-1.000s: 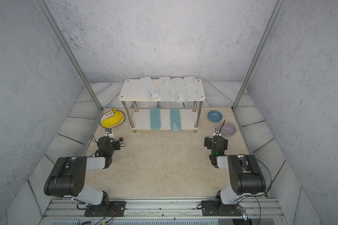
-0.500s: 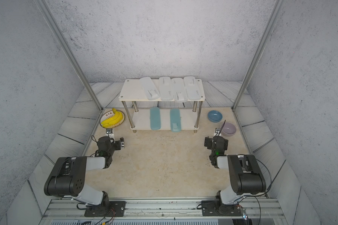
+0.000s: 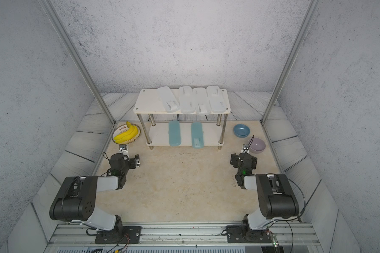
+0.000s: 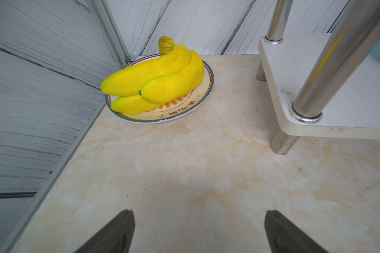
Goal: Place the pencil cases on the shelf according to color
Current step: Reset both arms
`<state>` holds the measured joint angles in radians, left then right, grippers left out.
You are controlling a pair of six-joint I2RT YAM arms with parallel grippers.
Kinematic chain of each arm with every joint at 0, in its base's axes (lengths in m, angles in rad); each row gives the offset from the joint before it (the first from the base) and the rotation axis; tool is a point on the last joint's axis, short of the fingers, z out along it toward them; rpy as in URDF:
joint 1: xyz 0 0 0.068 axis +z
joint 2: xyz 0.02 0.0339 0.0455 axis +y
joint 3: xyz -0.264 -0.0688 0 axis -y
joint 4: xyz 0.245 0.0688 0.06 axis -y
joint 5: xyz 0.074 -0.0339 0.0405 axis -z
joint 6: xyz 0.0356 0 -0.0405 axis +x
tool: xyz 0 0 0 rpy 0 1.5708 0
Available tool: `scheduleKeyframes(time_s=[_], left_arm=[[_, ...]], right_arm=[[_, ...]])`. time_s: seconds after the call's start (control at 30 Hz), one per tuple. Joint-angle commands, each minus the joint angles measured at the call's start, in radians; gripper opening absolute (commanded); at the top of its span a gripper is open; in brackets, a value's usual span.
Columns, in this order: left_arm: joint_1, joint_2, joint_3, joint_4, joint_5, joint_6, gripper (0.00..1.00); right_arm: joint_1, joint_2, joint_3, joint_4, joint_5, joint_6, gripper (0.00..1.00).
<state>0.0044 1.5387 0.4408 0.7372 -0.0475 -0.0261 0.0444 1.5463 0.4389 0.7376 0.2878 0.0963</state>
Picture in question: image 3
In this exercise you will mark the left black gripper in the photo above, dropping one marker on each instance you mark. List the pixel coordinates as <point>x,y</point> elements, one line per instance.
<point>133,165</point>

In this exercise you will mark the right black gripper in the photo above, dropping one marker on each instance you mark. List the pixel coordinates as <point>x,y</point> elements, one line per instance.
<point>235,159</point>

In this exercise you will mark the teal pencil case with label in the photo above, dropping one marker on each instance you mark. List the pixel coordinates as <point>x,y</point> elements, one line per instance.
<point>197,135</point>

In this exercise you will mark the clear pencil case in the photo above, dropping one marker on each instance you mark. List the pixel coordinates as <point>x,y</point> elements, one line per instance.
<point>216,98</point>
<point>168,99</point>
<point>202,103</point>
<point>186,100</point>

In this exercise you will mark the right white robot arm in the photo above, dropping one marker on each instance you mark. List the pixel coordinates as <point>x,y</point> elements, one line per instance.
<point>276,198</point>

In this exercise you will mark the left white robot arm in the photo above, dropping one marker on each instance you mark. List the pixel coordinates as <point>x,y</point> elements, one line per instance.
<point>76,200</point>

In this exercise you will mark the white two-tier shelf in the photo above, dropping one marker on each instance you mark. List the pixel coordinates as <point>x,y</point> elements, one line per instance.
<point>154,122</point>

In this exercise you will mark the purple ceramic bowl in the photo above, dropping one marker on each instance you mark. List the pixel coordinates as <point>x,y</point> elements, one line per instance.
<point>257,145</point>

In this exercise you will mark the blue ceramic bowl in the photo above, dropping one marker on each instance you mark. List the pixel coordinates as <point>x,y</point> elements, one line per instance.
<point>241,130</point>

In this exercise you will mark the yellow banana bunch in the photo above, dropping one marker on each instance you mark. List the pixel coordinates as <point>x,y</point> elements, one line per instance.
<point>129,132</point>

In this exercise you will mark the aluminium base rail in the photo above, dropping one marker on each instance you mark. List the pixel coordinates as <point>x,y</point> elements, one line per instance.
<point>190,237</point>

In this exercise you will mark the right aluminium frame post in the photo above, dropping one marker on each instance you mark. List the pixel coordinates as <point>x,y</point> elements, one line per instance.
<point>302,32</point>

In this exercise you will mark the aluminium frame post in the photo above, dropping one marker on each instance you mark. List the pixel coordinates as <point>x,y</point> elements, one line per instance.
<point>302,32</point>
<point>73,52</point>

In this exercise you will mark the left aluminium frame post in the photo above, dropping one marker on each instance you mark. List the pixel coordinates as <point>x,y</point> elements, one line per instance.
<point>73,52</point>

